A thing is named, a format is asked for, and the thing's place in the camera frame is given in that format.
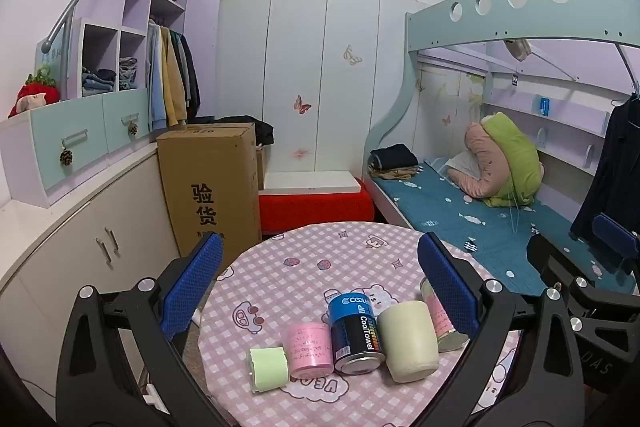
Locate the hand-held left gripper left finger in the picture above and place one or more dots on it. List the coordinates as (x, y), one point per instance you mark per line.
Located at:
(194, 289)

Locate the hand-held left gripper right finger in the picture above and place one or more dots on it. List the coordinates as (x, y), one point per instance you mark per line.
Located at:
(448, 289)

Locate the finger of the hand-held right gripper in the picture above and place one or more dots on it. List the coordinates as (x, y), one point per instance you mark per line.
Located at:
(545, 259)
(616, 233)

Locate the cream cup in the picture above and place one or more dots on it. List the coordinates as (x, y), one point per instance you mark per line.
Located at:
(409, 341)

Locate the green cup with pink label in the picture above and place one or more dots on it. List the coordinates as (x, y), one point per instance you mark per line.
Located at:
(440, 323)

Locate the dark hanging garment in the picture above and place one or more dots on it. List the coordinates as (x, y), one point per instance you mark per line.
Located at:
(607, 167)

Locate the blue printed bedsheet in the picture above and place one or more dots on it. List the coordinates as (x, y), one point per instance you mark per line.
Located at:
(450, 212)

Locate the blue and black can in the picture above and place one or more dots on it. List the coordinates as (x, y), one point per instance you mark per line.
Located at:
(356, 332)

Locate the tall cardboard box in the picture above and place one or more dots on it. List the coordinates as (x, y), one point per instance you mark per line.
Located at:
(210, 187)

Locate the green blanket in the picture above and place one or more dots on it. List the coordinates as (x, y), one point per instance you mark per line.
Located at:
(517, 157)

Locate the pink checkered tablecloth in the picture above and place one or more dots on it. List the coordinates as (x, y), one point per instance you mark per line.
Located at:
(300, 272)

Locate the small light green roll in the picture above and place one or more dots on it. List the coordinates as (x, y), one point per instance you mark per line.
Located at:
(268, 369)

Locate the pink pillow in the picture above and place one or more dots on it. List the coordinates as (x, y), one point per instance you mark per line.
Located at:
(482, 162)

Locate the white pillow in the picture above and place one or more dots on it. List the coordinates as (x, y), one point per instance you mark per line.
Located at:
(462, 167)

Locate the white low cabinet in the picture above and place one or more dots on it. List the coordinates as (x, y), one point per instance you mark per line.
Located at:
(75, 247)

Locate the folded dark clothes pile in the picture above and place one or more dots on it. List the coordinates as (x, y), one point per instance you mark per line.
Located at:
(392, 159)

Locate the red storage box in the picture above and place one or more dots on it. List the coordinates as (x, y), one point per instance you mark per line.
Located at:
(315, 212)

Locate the white board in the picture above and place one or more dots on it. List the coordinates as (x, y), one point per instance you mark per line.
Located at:
(310, 183)

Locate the black bag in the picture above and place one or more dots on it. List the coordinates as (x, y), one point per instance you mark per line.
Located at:
(250, 129)

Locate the pinecone ornament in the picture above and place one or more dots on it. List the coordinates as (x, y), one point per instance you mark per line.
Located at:
(65, 158)
(132, 129)

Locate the teal drawer unit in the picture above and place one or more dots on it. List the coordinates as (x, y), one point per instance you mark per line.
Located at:
(65, 142)

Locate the grey hanging cloth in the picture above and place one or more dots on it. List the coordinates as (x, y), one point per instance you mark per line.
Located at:
(519, 49)

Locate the yellow hanging jacket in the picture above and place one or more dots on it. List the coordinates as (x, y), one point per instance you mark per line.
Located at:
(175, 82)

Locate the light blue hanging shirt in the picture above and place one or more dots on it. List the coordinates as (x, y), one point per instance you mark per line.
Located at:
(156, 82)

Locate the dark hanging jacket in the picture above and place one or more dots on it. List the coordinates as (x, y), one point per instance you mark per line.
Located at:
(190, 77)

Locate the pink butterfly sticker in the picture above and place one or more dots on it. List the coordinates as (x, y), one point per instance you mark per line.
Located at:
(301, 105)

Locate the folded grey clothes pile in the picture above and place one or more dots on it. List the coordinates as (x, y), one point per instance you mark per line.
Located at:
(128, 72)

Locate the folded blue jeans pile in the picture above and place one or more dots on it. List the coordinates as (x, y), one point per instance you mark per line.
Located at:
(99, 82)

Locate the red strawberry plush toy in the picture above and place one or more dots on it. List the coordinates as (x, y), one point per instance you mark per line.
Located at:
(32, 97)

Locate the white panel wardrobe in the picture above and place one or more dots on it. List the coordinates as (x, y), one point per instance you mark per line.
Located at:
(320, 72)

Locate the beige butterfly sticker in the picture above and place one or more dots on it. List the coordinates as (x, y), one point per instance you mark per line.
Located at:
(353, 55)

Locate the purple stair shelf cabinet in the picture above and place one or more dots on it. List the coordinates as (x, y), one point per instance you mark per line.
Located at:
(125, 7)

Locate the teal bunk bed frame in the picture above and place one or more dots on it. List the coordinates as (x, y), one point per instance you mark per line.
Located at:
(500, 14)

